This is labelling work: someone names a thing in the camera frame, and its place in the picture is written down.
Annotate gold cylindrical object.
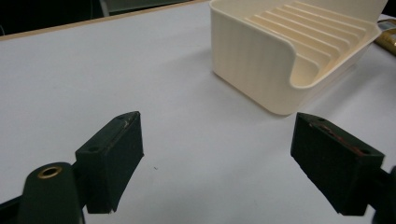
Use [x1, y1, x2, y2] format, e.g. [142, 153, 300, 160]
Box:
[373, 18, 396, 58]

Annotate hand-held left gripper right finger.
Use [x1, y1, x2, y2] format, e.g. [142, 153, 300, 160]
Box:
[290, 112, 386, 217]

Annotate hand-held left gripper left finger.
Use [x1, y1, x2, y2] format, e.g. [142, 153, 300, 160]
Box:
[75, 110, 145, 215]

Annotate cream plastic slotted rack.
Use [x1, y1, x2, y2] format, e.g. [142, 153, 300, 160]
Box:
[208, 0, 389, 117]

